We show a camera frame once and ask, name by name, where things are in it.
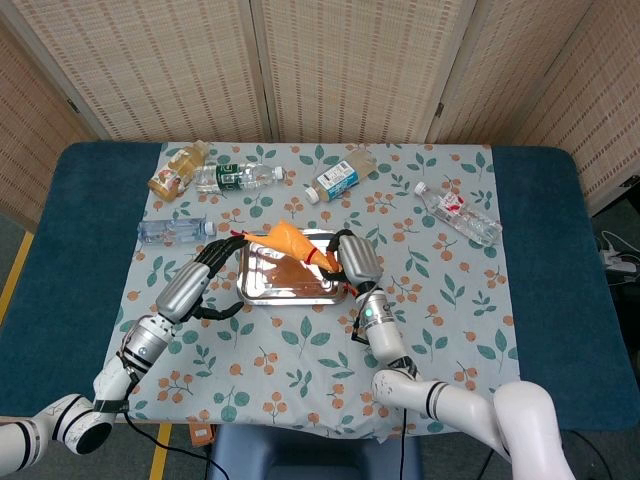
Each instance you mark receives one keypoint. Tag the blue padded seat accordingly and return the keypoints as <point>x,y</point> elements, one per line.
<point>310,455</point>

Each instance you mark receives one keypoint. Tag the blue padded table cover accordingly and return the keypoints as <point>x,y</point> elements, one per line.
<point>75,225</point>

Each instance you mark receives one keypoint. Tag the square clear water bottle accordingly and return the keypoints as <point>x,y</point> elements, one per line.
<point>170,231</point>

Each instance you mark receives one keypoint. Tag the floral leaf print tablecloth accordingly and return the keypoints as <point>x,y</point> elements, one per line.
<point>450,325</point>

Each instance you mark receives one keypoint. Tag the blue white label drink bottle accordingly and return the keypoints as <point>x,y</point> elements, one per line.
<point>337,180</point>

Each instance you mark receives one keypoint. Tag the woven folding screen panel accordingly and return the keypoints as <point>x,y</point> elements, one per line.
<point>150,65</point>
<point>600,100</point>
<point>360,65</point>
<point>30,125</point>
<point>500,65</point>

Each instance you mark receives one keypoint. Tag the red label water bottle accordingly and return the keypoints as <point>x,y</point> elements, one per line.
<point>460,212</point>

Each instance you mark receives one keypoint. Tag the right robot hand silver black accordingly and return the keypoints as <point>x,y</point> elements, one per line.
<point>360,260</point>

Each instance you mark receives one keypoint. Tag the green label water bottle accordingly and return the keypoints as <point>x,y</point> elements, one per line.
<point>230,177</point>

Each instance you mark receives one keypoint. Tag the yellow juice bottle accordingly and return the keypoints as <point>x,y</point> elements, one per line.
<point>175,172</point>

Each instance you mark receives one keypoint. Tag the white power strip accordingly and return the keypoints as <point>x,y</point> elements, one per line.
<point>617,260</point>

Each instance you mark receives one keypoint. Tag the orange rubber toy chicken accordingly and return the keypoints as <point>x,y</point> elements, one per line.
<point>290,240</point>

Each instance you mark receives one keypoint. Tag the rectangular metal tray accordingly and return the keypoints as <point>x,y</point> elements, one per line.
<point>290,287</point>

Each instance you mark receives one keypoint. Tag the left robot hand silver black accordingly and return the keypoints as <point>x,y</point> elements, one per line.
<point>182,290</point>

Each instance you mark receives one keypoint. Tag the orange tag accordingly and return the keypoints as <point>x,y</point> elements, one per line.
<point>201,434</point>

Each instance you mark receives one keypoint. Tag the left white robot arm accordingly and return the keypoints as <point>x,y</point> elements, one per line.
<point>140,345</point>

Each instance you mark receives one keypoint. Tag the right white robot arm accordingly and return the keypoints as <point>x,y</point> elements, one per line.
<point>385,335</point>

